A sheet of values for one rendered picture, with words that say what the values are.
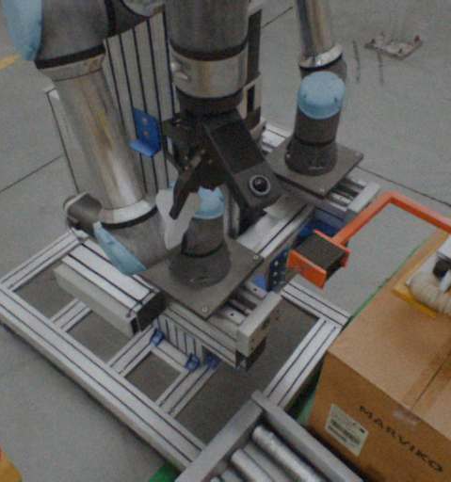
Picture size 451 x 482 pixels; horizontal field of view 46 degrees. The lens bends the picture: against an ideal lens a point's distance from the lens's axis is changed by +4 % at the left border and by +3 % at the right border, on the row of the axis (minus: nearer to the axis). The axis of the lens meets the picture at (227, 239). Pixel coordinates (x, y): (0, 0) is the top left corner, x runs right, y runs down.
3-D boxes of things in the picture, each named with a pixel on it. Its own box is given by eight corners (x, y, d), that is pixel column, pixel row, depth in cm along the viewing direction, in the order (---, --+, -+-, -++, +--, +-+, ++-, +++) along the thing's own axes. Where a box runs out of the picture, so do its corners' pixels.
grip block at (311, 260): (321, 290, 101) (325, 274, 97) (286, 266, 105) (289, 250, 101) (346, 266, 105) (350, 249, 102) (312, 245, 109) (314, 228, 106)
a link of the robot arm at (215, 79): (263, 46, 50) (190, 72, 47) (260, 90, 53) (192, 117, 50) (219, 15, 54) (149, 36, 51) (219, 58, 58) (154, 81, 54)
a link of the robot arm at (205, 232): (235, 239, 113) (235, 193, 104) (184, 265, 108) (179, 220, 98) (205, 208, 120) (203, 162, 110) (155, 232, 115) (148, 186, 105)
